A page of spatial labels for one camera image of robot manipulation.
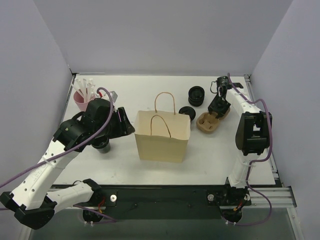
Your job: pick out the black mounting base plate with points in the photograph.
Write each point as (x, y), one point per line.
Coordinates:
(166, 211)

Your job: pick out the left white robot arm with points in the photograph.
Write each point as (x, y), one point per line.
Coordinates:
(32, 202)

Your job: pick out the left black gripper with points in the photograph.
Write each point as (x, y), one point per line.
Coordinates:
(121, 122)

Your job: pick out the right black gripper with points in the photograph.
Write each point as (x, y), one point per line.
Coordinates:
(219, 102)

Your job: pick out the brown paper takeout bag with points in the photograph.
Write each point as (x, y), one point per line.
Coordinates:
(162, 136)

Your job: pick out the stack of black lids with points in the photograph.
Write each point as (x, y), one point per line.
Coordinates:
(196, 96)

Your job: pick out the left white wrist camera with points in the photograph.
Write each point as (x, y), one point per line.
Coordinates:
(102, 94)

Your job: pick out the white wrapped straws bundle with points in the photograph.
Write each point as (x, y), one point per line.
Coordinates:
(85, 88)

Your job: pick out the brown pulp cup carrier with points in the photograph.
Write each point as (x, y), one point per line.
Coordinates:
(209, 122)

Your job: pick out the black coffee cup lid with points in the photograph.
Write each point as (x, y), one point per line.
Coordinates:
(187, 110)

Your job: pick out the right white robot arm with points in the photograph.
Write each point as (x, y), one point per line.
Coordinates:
(253, 134)

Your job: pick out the pink straw holder cup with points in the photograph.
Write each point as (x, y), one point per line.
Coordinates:
(79, 101)

